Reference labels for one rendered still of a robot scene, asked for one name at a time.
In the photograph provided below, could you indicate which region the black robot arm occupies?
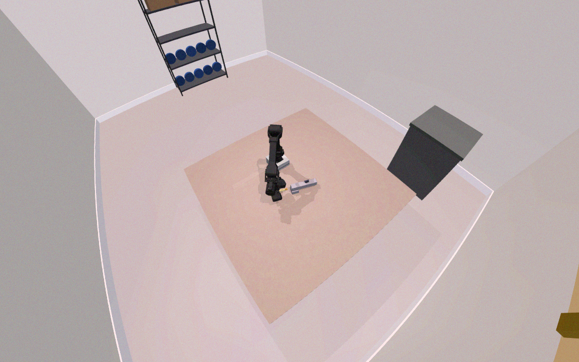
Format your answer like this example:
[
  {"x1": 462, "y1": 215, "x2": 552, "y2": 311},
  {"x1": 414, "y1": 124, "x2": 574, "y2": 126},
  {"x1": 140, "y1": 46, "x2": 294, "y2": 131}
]
[{"x1": 265, "y1": 124, "x2": 286, "y2": 196}]

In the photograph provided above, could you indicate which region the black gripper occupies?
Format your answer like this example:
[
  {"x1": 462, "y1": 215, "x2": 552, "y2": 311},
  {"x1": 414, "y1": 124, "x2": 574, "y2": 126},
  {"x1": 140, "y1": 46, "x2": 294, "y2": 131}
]
[{"x1": 271, "y1": 183, "x2": 282, "y2": 202}]

